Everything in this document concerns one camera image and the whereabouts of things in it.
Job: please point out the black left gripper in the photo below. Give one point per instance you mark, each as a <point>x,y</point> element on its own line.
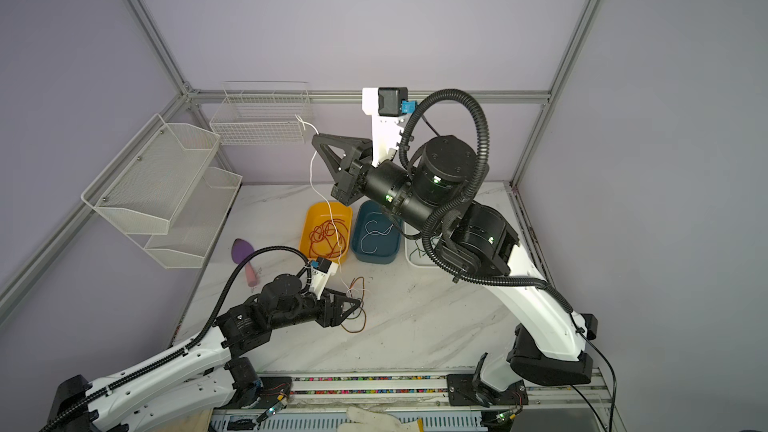
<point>334,317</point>

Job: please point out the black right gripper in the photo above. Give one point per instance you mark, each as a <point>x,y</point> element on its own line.
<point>356,152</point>

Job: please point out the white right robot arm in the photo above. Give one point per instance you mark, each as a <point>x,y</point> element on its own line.
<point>553,343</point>

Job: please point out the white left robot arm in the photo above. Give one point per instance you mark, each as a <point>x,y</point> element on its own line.
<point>211,369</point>

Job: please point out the yellow plastic bin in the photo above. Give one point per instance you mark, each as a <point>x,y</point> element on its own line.
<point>327,231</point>

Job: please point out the teal plastic bin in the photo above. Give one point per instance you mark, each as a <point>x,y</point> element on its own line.
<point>375,239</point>

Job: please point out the white plastic bin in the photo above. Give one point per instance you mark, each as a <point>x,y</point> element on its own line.
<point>416,256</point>

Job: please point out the white work glove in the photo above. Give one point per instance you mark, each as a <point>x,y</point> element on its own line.
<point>361,420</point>

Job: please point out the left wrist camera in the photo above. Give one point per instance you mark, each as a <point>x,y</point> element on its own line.
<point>321,270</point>

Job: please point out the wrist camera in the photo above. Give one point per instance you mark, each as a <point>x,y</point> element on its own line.
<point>389,109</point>
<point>321,270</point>

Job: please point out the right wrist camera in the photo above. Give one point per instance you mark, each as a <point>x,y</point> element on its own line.
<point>389,109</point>

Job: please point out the white wire wall basket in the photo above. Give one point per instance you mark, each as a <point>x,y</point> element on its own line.
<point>255,113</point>

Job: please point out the white mesh wall shelf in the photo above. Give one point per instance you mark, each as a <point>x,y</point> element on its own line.
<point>165,193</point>

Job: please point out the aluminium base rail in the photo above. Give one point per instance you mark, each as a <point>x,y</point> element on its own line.
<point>443,401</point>

